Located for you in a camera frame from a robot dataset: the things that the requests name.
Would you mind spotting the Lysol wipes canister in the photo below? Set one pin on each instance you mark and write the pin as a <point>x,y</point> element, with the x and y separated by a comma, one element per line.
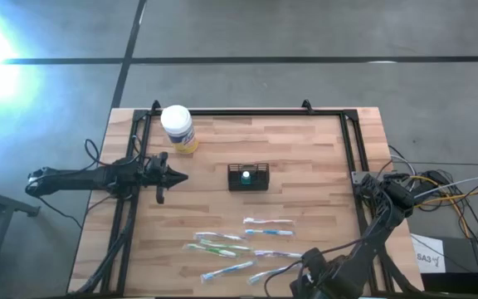
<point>176,120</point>

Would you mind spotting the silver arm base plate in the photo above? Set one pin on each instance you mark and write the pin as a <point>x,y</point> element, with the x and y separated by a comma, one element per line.
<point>357,176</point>

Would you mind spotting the teal bottle white cap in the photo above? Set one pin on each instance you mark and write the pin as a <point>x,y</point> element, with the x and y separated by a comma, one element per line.
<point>245,177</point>

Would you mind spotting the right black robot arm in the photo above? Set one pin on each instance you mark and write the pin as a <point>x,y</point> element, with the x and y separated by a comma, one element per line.
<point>367,241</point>

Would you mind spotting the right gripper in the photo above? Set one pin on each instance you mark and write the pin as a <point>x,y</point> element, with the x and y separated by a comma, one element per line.
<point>315,282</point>

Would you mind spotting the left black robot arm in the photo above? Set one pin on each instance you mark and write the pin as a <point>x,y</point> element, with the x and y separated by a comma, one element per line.
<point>77,178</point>

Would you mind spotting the blue toothbrush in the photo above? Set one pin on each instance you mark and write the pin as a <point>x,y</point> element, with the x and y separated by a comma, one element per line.
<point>269,232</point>
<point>227,271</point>
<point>272,273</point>

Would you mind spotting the white paper label SA3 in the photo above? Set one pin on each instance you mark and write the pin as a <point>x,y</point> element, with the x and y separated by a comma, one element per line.
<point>427,257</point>

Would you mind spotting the black aluminium rig frame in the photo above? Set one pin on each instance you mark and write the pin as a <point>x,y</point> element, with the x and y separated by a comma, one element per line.
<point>264,112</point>

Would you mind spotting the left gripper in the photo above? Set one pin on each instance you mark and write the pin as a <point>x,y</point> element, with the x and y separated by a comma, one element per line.
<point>154,172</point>

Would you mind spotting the black frame foot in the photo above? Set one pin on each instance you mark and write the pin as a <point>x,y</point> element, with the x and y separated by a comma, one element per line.
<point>155,106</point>
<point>306,106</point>

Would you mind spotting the black floor box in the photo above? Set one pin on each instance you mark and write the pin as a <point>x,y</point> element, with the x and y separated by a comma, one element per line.
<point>463,284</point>

